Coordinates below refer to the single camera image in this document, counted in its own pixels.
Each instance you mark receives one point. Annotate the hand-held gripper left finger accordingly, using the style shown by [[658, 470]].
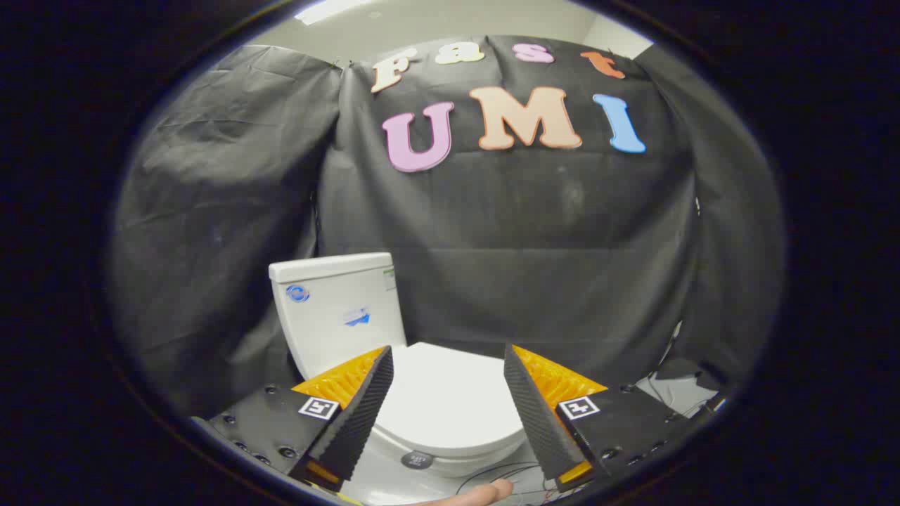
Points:
[[358, 422]]

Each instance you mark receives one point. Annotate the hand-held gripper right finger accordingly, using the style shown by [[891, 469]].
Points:
[[541, 422]]

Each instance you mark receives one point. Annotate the white toilet lid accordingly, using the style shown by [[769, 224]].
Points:
[[450, 400]]

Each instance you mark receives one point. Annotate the white toilet tank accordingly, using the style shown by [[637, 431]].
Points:
[[330, 302]]

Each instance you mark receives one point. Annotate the black backdrop cloth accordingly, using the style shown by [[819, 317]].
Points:
[[527, 232]]

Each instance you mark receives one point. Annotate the ceiling light panel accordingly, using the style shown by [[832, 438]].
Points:
[[330, 10]]

